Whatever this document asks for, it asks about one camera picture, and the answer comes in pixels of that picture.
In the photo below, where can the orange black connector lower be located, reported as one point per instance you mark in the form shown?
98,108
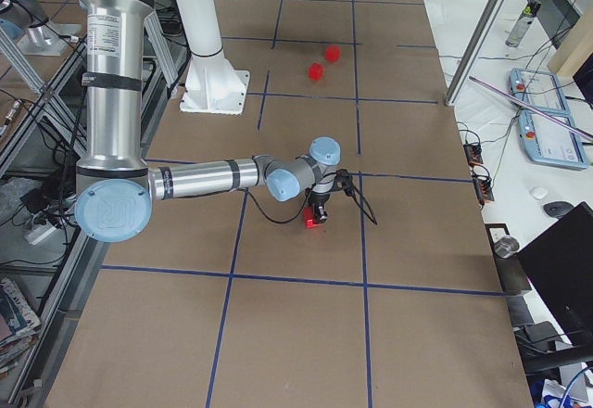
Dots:
483,188

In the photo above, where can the black monitor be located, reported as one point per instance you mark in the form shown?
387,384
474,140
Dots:
558,263

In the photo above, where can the thin metal rod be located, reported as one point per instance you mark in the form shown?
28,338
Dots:
521,104

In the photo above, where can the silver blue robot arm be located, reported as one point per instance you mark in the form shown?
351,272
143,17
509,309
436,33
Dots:
115,187

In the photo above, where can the red block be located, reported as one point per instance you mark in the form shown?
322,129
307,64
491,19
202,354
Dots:
332,53
309,218
315,71

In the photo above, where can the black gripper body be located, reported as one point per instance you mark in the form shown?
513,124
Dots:
318,202

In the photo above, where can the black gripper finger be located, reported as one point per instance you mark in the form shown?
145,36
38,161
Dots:
320,215

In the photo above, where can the metal cup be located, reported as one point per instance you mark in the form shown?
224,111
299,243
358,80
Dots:
506,246

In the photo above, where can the orange black connector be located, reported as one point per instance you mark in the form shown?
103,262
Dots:
473,153
483,188

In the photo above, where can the upper teach pendant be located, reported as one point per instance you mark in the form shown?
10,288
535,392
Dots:
540,89

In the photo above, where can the orange black connector upper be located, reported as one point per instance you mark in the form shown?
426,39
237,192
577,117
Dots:
473,153

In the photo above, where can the aluminium frame post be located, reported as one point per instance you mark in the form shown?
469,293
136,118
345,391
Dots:
471,53

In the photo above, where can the lower teach pendant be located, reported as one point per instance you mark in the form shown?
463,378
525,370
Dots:
547,143

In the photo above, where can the teach pendant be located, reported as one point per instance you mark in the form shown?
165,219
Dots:
547,143
540,89

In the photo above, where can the white small device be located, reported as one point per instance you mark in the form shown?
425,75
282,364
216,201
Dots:
538,192

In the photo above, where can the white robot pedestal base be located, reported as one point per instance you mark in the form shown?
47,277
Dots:
212,85

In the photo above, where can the stack of magazines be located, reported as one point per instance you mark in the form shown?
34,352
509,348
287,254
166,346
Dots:
19,325

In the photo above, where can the black computer mouse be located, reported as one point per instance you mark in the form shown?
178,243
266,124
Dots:
557,209

